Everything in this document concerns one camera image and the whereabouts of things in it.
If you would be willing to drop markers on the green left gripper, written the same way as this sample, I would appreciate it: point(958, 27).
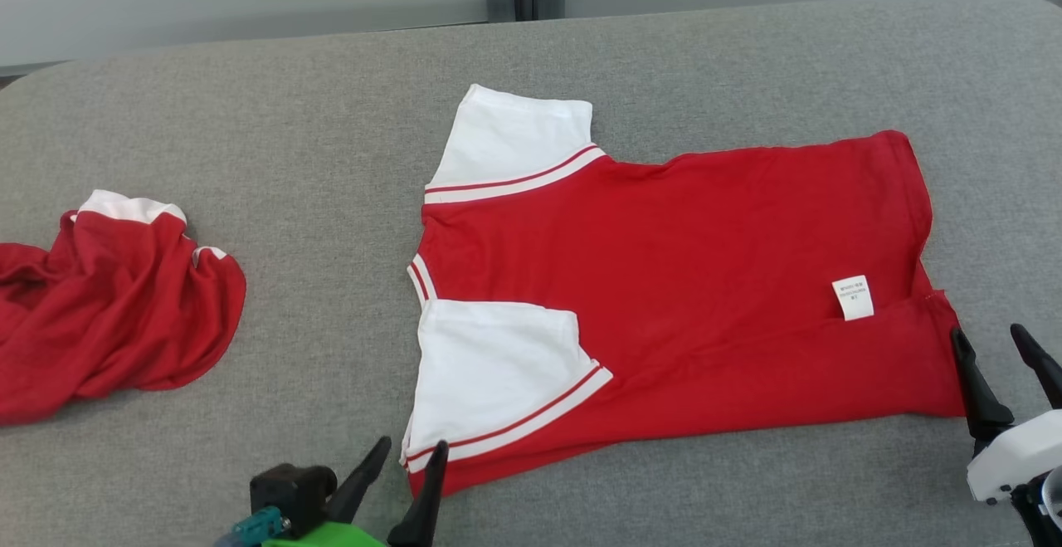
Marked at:
point(332, 537)

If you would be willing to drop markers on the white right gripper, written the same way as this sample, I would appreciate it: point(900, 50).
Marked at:
point(1016, 460)

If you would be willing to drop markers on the red white-sleeved t-shirt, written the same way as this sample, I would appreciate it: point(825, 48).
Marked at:
point(664, 265)

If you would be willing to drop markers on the crumpled red white garment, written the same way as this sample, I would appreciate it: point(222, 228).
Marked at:
point(124, 323)

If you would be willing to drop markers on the grey fabric sofa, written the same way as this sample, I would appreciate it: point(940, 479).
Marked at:
point(332, 115)

